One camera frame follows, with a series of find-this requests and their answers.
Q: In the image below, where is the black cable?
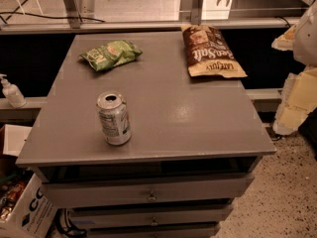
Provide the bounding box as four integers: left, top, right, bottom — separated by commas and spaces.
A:
0, 0, 106, 26

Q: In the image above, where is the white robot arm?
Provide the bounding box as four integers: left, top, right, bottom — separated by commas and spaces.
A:
271, 1, 317, 135

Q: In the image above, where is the white cardboard box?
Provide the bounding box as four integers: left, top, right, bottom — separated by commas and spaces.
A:
0, 124, 56, 238

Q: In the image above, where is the silver 7up soda can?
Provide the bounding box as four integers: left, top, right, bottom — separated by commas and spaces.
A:
96, 90, 132, 146

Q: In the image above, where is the white pump bottle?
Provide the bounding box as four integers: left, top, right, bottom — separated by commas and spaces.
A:
0, 74, 27, 108

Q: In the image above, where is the grey drawer cabinet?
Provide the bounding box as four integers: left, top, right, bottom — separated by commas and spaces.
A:
18, 32, 274, 238

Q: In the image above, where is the green jalapeno chip bag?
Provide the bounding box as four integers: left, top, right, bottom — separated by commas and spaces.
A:
80, 40, 143, 71

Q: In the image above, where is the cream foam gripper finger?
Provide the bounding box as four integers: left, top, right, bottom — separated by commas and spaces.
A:
272, 66, 317, 135

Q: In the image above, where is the brown sea salt chip bag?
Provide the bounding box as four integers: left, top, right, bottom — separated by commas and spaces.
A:
181, 25, 247, 78

